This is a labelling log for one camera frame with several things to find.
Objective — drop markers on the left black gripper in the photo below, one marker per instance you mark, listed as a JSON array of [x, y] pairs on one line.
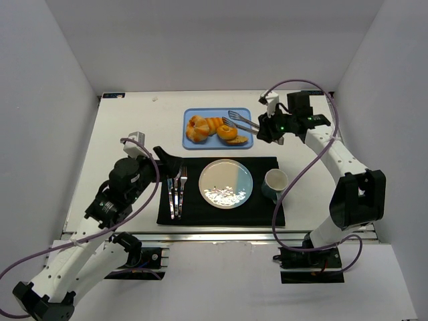
[[158, 163]]

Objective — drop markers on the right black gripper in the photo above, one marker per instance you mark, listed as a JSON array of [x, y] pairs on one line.
[[268, 127]]

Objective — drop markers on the metal tongs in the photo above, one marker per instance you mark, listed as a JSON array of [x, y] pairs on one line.
[[233, 119]]

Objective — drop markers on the orange bagel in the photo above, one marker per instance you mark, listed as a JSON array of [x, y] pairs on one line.
[[226, 132]]

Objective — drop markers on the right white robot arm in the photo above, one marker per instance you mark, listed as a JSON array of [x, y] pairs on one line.
[[359, 196]]

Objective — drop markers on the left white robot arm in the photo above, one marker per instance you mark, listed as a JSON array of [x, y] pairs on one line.
[[54, 293]]

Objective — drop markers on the brown bread slice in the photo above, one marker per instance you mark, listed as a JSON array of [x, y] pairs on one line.
[[238, 140]]

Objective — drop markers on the round knotted bread roll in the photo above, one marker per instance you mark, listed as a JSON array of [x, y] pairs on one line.
[[197, 129]]

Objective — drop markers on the silver knife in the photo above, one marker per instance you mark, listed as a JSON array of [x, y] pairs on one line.
[[170, 193]]

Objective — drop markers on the silver fork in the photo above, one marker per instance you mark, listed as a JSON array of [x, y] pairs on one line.
[[183, 180]]

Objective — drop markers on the silver spoon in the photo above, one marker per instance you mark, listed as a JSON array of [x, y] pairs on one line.
[[176, 194]]

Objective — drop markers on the blue plastic tray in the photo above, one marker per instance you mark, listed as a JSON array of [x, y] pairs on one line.
[[214, 142]]

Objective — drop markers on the dark green mug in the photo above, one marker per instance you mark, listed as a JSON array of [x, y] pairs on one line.
[[274, 184]]

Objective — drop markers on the striped croissant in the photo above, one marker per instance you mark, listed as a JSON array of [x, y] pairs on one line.
[[214, 123]]

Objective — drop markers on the right blue corner label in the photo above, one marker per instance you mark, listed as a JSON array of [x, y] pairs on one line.
[[315, 93]]

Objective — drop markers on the blue corner label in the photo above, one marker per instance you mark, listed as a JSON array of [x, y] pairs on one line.
[[315, 93], [113, 95]]

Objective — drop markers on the white and blue plate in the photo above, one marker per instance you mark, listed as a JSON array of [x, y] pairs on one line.
[[225, 184]]

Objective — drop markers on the left blue corner label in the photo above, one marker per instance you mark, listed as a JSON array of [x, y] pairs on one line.
[[113, 95]]

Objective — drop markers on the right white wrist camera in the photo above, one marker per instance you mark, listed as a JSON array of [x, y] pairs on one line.
[[269, 99]]

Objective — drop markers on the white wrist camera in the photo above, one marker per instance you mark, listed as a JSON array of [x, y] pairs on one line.
[[269, 99], [133, 143]]

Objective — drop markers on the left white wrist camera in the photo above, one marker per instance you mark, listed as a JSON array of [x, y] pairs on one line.
[[133, 143]]

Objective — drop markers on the aluminium frame rail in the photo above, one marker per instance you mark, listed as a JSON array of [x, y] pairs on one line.
[[293, 239]]

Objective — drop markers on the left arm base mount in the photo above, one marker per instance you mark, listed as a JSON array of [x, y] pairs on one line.
[[142, 262]]

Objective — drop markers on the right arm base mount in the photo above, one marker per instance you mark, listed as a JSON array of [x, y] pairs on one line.
[[317, 267]]

